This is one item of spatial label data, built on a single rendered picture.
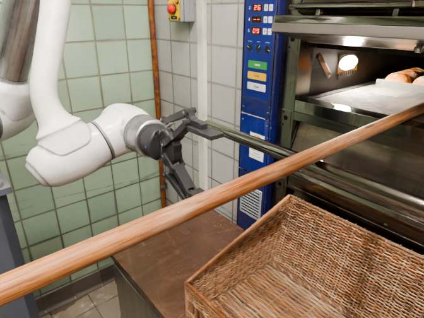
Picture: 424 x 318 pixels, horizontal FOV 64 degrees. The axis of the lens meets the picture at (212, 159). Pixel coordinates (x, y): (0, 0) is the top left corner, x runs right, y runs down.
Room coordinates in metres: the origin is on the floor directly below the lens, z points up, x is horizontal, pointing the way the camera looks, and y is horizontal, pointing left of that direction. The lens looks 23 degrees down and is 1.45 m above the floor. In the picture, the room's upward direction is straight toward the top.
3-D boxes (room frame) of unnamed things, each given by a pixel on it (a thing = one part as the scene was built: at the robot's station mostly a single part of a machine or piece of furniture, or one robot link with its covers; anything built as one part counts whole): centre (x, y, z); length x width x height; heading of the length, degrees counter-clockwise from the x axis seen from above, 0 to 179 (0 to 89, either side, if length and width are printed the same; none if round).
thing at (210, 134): (0.57, 0.01, 1.25); 0.07 x 0.03 x 0.01; 40
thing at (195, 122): (0.59, 0.03, 1.27); 0.05 x 0.01 x 0.03; 40
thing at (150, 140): (0.68, 0.10, 1.19); 0.09 x 0.07 x 0.08; 40
